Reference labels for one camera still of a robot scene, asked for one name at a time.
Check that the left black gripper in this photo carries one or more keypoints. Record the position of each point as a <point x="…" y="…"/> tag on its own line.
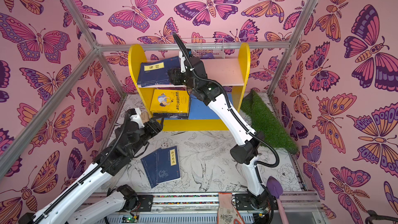
<point x="154" y="128"/>

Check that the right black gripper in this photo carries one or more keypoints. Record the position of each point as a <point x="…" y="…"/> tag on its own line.
<point x="185" y="58"/>

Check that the dark blue thread-bound book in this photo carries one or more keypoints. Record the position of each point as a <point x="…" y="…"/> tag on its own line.
<point x="162" y="165"/>

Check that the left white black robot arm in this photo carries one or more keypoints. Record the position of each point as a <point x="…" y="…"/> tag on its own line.
<point x="65" y="208"/>

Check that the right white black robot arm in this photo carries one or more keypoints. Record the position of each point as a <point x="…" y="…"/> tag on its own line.
<point x="245" y="152"/>

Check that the beige work glove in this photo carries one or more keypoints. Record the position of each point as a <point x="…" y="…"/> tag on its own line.
<point x="144" y="117"/>

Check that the yellow pink blue bookshelf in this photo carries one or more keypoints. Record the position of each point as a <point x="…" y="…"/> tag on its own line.
<point x="228" y="72"/>

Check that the green circuit board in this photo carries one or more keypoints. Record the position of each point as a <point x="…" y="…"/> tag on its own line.
<point x="127" y="219"/>

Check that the green artificial grass mat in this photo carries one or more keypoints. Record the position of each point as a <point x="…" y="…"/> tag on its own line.
<point x="263" y="120"/>

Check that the patterned red white glove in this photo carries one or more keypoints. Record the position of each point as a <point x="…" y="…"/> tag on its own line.
<point x="227" y="212"/>

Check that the purple spatula head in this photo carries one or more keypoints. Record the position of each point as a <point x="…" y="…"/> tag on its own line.
<point x="274" y="187"/>

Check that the white wire basket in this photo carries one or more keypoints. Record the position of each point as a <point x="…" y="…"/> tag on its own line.
<point x="205" y="48"/>

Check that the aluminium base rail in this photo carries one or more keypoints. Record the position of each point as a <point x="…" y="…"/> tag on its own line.
<point x="301" y="207"/>

